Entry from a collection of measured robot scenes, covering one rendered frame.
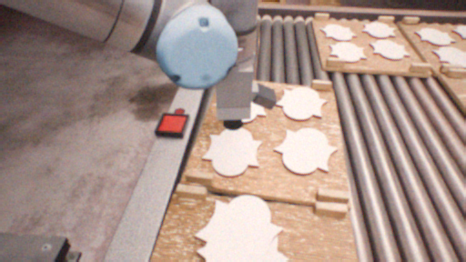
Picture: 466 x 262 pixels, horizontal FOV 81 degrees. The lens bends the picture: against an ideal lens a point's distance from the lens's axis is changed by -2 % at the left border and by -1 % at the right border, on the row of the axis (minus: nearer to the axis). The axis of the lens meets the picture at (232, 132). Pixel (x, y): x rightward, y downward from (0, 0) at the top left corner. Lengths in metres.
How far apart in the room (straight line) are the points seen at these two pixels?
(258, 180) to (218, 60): 0.38
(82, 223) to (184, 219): 1.29
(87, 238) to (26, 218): 0.41
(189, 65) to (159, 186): 0.41
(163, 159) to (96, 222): 1.14
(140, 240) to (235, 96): 0.32
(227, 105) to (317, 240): 0.29
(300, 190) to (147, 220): 0.31
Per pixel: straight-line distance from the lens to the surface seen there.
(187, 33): 0.24
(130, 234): 0.59
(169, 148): 0.69
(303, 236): 0.54
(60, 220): 1.87
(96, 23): 0.25
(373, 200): 0.65
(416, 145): 0.82
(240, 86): 0.47
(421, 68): 1.09
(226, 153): 0.63
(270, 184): 0.59
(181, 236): 0.54
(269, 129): 0.70
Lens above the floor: 1.41
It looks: 44 degrees down
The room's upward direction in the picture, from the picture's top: straight up
